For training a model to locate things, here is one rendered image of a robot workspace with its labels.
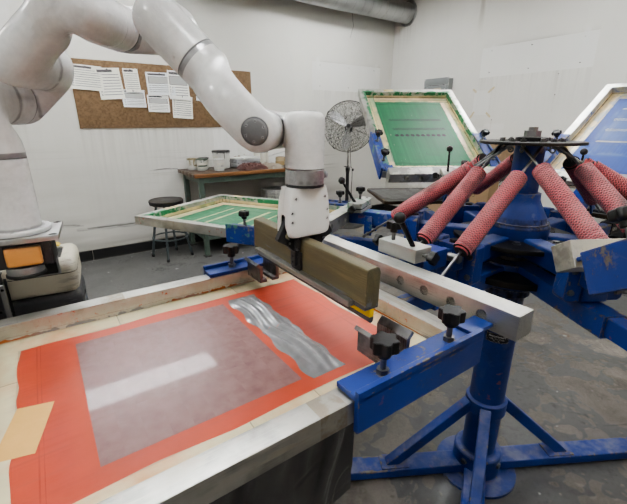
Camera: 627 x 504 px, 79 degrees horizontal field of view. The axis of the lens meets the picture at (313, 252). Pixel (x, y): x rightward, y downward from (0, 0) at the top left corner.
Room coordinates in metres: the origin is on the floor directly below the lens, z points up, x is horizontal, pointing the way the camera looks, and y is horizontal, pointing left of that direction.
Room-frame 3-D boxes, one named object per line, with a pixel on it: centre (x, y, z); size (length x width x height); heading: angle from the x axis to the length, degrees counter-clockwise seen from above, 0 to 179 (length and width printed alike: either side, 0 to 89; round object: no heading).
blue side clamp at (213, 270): (0.99, 0.15, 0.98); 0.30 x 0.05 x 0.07; 125
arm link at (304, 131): (0.76, 0.05, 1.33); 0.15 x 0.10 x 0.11; 85
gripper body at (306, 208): (0.75, 0.02, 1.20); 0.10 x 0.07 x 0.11; 125
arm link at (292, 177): (0.75, 0.01, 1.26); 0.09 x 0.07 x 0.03; 125
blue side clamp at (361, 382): (0.54, -0.17, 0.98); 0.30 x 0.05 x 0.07; 125
